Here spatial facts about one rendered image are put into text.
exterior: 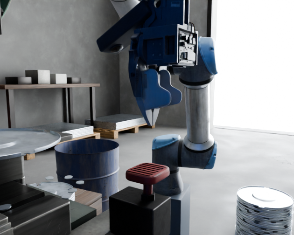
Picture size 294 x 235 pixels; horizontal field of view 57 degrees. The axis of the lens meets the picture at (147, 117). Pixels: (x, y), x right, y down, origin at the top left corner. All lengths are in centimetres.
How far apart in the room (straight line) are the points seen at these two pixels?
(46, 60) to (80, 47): 80
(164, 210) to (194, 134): 55
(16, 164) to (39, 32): 426
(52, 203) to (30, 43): 427
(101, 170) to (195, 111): 91
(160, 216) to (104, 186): 128
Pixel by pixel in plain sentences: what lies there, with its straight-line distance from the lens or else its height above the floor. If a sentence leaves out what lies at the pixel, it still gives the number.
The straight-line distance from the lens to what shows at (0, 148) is 59.
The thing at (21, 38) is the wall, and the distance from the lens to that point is 463.
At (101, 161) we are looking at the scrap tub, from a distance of 169.
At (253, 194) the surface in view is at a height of 27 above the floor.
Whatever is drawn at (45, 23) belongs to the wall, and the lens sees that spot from 491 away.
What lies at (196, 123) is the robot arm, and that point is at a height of 76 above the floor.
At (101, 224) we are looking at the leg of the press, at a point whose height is 64.
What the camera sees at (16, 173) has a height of 72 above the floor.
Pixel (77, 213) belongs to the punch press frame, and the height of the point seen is 64.
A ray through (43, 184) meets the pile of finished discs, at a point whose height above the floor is 39.
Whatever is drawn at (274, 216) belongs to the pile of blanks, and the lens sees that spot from 161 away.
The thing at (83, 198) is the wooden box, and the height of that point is 35.
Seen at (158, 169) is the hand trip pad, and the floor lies 76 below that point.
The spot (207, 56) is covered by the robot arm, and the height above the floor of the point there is 98.
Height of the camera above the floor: 91
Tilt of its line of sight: 8 degrees down
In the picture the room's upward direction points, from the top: straight up
